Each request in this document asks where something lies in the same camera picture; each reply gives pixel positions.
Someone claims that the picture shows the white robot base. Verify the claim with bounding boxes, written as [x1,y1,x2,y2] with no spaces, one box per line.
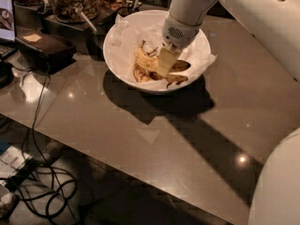
[248,128,300,225]

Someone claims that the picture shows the small black cup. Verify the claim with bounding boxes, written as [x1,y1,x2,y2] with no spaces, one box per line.
[117,0,142,17]

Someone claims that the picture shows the power adapter box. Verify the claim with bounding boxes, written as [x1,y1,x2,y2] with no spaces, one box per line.
[0,146,38,191]

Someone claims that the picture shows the white serving spoon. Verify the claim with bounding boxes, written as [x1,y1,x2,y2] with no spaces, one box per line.
[75,7,98,35]

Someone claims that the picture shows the white ceramic bowl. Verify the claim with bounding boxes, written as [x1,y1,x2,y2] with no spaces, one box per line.
[102,9,212,96]

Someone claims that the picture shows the spotted yellow banana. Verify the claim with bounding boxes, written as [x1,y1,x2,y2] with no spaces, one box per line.
[134,40,190,72]

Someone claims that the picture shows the white paper liner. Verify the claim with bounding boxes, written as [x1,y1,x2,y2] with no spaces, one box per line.
[108,7,218,91]

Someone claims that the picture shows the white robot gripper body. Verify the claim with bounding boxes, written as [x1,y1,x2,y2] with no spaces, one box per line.
[162,15,200,50]

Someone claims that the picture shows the black pouch case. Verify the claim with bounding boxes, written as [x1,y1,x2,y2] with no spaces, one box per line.
[15,31,77,74]

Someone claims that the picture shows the black cable on table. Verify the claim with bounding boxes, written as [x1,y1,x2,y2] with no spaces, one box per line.
[30,63,53,167]

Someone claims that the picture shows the black coiled floor cables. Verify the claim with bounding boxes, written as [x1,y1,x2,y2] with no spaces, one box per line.
[6,162,88,225]

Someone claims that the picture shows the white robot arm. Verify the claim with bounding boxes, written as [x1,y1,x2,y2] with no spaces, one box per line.
[158,0,300,82]

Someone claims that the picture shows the laptop with lit screen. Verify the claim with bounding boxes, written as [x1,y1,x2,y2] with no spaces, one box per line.
[0,0,17,60]

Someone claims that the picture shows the black display tray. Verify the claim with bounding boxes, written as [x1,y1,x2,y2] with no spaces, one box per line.
[15,5,117,60]

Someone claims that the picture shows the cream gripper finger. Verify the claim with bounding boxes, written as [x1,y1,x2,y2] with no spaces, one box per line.
[157,43,182,77]

